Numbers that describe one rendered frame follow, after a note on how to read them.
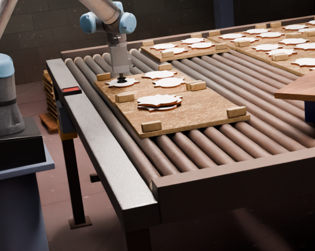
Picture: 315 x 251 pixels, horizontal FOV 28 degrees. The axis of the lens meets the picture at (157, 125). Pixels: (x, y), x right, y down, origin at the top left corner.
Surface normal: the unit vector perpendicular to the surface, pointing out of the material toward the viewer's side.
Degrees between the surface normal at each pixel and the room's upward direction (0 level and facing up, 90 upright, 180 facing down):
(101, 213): 0
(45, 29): 90
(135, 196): 0
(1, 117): 73
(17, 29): 90
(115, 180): 0
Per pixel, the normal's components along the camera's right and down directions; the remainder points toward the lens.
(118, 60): 0.14, 0.27
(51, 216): -0.11, -0.95
